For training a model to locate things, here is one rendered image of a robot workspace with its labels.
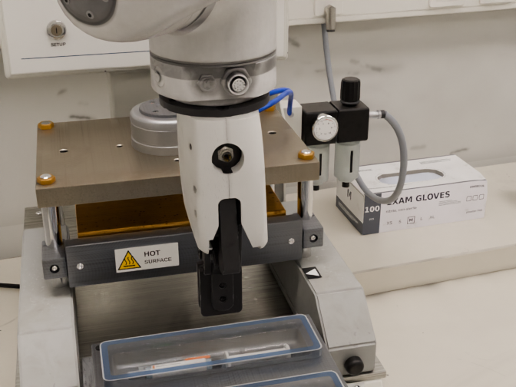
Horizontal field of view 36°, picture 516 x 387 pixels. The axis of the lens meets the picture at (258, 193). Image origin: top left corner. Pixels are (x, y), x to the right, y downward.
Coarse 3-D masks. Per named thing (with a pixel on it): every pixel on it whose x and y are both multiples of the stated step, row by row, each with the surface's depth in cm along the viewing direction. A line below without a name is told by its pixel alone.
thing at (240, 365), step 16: (256, 320) 71; (304, 352) 67; (320, 352) 67; (192, 368) 65; (208, 368) 65; (224, 368) 65; (240, 368) 66; (112, 384) 63; (128, 384) 64; (144, 384) 64
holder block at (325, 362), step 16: (320, 336) 70; (96, 352) 68; (96, 368) 66; (256, 368) 66; (272, 368) 66; (288, 368) 66; (304, 368) 66; (320, 368) 66; (336, 368) 66; (96, 384) 64; (160, 384) 64; (176, 384) 64; (192, 384) 64; (208, 384) 64; (224, 384) 64
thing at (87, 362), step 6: (84, 360) 71; (90, 360) 71; (84, 366) 71; (90, 366) 71; (84, 372) 70; (90, 372) 70; (84, 378) 69; (90, 378) 69; (84, 384) 68; (90, 384) 68
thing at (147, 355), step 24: (144, 336) 69; (168, 336) 69; (192, 336) 69; (216, 336) 69; (240, 336) 69; (264, 336) 69; (288, 336) 69; (312, 336) 69; (120, 360) 66; (144, 360) 66; (168, 360) 66; (192, 360) 66; (216, 360) 66
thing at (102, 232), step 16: (272, 192) 83; (80, 208) 80; (96, 208) 80; (112, 208) 80; (128, 208) 79; (144, 208) 79; (160, 208) 79; (176, 208) 79; (272, 208) 79; (80, 224) 76; (96, 224) 76; (112, 224) 76; (128, 224) 76; (144, 224) 76; (160, 224) 76; (176, 224) 77
